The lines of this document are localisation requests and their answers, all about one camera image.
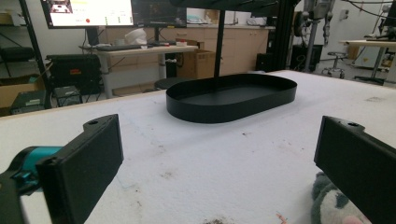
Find dark wire-frame device box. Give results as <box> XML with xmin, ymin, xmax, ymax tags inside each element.
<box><xmin>51</xmin><ymin>85</ymin><xmax>83</xmax><ymax>107</ymax></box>

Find dark electronic device box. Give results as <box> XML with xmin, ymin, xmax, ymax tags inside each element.
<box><xmin>9</xmin><ymin>90</ymin><xmax>48</xmax><ymax>116</ymax></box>

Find black two-tier tray stand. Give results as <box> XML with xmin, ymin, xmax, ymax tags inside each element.
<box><xmin>165</xmin><ymin>0</ymin><xmax>298</xmax><ymax>124</ymax></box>

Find black round stool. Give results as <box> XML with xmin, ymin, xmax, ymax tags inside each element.
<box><xmin>154</xmin><ymin>77</ymin><xmax>194</xmax><ymax>91</ymax></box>

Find open cardboard box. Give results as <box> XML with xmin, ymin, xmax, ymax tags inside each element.
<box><xmin>175</xmin><ymin>38</ymin><xmax>217</xmax><ymax>79</ymax></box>

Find beige wall cabinets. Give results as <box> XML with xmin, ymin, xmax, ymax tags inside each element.
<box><xmin>105</xmin><ymin>23</ymin><xmax>271</xmax><ymax>77</ymax></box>

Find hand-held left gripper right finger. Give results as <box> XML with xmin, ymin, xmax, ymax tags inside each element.
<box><xmin>313</xmin><ymin>115</ymin><xmax>396</xmax><ymax>224</ymax></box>

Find monitor with dark screen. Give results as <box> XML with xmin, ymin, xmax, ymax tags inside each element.
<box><xmin>130</xmin><ymin>0</ymin><xmax>188</xmax><ymax>29</ymax></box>

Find monitor with white screen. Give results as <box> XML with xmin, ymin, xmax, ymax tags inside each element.
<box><xmin>40</xmin><ymin>0</ymin><xmax>135</xmax><ymax>30</ymax></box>

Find flat cardboard box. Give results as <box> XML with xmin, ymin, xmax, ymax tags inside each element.
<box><xmin>0</xmin><ymin>74</ymin><xmax>47</xmax><ymax>110</ymax></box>

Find white crumpled cloth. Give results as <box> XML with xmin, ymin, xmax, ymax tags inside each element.
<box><xmin>124</xmin><ymin>27</ymin><xmax>149</xmax><ymax>47</ymax></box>

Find light wooden desk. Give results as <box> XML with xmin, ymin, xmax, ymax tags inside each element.
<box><xmin>78</xmin><ymin>44</ymin><xmax>199</xmax><ymax>100</ymax></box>

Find black keyboard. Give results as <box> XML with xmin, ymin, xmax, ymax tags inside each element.
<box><xmin>95</xmin><ymin>44</ymin><xmax>143</xmax><ymax>52</ymax></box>

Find thin black stand pole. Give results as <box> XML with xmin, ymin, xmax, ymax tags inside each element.
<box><xmin>18</xmin><ymin>0</ymin><xmax>53</xmax><ymax>110</ymax></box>

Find black equipment case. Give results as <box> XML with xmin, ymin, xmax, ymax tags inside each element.
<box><xmin>46</xmin><ymin>53</ymin><xmax>103</xmax><ymax>95</ymax></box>

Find light work table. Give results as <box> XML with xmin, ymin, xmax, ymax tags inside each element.
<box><xmin>338</xmin><ymin>39</ymin><xmax>396</xmax><ymax>86</ymax></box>

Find grey and white plush toy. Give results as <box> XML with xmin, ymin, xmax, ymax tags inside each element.
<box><xmin>310</xmin><ymin>171</ymin><xmax>372</xmax><ymax>224</ymax></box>

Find metal stool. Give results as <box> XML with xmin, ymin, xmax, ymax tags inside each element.
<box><xmin>321</xmin><ymin>50</ymin><xmax>348</xmax><ymax>79</ymax></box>

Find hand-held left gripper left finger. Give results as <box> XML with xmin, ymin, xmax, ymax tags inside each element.
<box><xmin>35</xmin><ymin>113</ymin><xmax>124</xmax><ymax>224</ymax></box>

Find black chair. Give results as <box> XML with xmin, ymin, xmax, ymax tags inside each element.
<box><xmin>0</xmin><ymin>46</ymin><xmax>35</xmax><ymax>77</ymax></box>

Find black metal frame post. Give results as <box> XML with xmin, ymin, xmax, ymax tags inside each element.
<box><xmin>270</xmin><ymin>0</ymin><xmax>301</xmax><ymax>72</ymax></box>

